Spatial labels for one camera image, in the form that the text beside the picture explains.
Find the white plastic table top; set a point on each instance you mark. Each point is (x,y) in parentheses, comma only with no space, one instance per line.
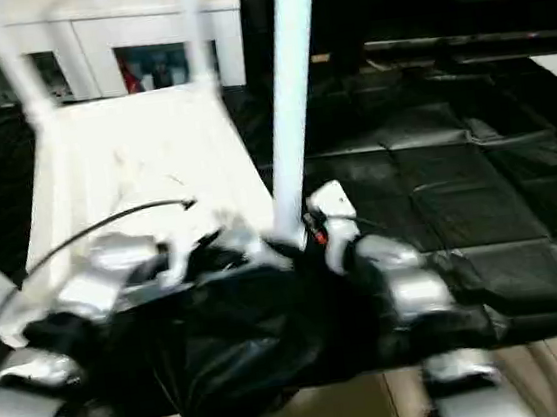
(127,160)

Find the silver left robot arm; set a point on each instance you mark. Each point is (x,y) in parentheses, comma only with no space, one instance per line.
(108,263)

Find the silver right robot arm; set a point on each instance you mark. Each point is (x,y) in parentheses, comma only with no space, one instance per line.
(414,293)

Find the black plastic mat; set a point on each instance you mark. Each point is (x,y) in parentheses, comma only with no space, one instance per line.
(458,198)

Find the white cabinet with glass doors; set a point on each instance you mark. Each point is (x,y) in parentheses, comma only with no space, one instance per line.
(87,29)

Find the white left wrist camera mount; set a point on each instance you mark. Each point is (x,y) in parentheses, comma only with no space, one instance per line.
(179,260)

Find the black metal rail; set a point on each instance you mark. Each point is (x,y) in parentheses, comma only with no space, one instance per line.
(465,38)

